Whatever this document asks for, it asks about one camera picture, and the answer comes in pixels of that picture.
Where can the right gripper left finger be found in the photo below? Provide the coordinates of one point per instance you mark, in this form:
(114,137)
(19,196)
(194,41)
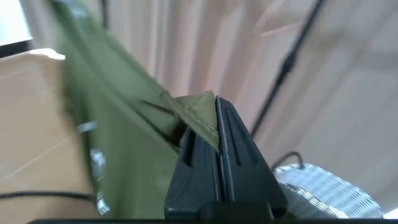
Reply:
(194,189)

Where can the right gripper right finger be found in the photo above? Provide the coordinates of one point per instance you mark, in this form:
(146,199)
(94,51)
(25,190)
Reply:
(248,186)

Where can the green printed shirt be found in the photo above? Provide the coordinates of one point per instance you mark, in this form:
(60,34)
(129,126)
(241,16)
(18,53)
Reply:
(130,155)

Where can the white laundry basket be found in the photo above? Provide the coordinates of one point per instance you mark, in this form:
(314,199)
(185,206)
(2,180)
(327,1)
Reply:
(326,189)

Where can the black clothes rack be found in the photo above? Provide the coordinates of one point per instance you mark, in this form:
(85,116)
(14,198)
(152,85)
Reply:
(287,62)

